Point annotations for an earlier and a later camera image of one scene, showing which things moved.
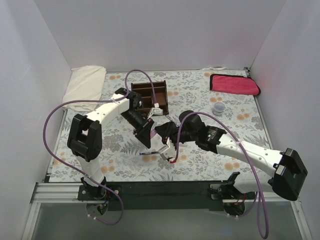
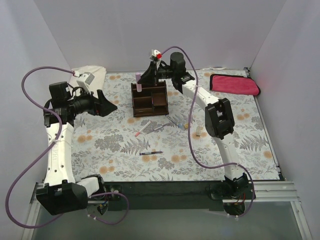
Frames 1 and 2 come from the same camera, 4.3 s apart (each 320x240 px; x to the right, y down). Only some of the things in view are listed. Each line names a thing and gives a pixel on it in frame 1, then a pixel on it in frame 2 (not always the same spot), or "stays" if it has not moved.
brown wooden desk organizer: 145,89 stays
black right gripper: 169,131 to 152,69
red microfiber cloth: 234,84 stays
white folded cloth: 85,82 stays
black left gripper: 143,127 to 99,103
